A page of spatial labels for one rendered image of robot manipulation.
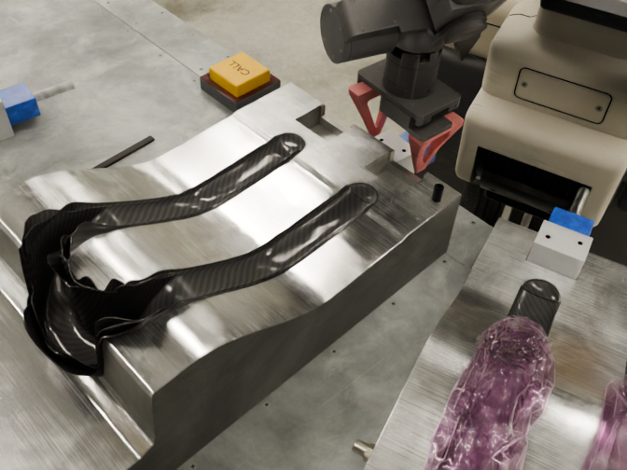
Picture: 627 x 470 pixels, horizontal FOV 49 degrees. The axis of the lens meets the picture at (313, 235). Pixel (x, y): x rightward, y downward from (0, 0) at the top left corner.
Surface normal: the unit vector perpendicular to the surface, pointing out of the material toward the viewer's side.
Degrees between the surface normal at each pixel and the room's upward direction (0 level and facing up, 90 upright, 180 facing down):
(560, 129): 8
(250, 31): 0
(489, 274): 0
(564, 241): 0
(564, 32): 98
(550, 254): 90
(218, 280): 28
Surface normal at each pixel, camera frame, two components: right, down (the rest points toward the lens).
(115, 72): 0.03, -0.67
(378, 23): 0.21, -0.07
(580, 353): 0.23, -0.88
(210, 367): 0.69, 0.54
